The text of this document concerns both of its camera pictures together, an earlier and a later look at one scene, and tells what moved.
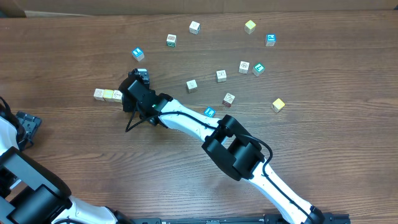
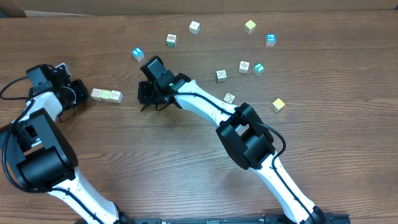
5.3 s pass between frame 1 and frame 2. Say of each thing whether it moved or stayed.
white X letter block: stayed
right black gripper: moved
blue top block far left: stayed
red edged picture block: stayed
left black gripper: moved
